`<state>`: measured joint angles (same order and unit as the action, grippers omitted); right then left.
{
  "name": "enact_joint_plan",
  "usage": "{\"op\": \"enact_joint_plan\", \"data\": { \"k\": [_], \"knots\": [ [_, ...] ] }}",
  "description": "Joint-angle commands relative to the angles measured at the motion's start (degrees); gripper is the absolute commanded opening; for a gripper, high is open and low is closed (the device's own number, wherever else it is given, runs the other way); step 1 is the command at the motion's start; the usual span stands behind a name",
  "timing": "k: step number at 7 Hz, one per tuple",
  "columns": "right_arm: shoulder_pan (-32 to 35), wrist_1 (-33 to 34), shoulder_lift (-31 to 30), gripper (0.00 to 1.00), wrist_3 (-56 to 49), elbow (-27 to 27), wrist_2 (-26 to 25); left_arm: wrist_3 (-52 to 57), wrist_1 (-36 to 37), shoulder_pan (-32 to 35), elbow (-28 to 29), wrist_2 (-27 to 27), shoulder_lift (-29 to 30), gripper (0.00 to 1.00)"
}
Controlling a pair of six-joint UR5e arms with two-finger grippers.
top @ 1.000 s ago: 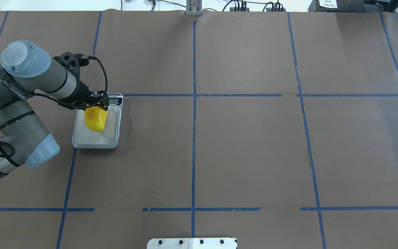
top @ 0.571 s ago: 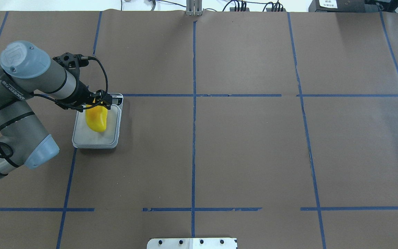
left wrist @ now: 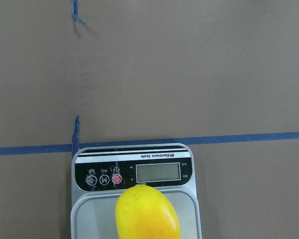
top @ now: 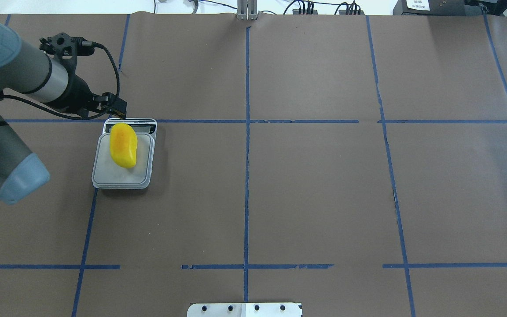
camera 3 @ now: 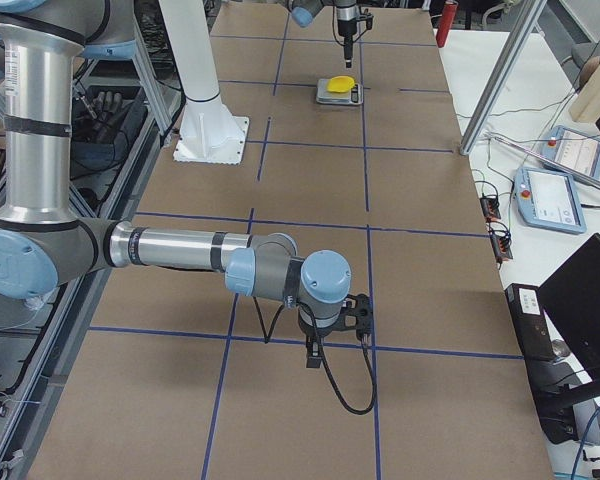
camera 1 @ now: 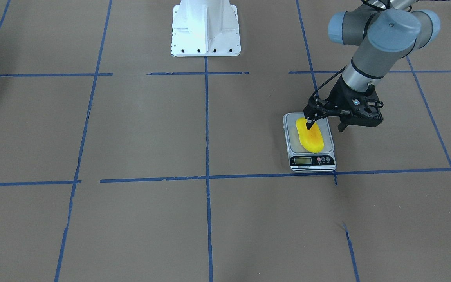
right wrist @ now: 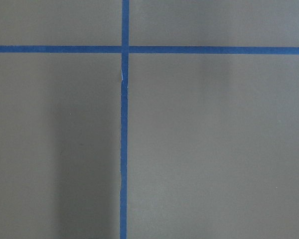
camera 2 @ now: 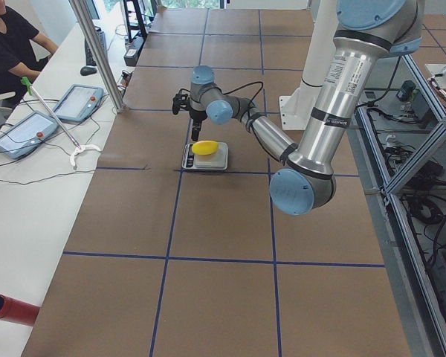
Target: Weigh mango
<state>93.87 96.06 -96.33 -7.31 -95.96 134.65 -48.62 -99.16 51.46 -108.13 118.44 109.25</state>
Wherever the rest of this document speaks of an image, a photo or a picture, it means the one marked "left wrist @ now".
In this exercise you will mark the yellow mango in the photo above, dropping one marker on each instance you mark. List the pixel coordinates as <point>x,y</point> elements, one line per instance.
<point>143,212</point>

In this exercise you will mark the silver digital kitchen scale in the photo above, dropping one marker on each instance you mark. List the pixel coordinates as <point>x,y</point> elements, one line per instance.
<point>99,175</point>

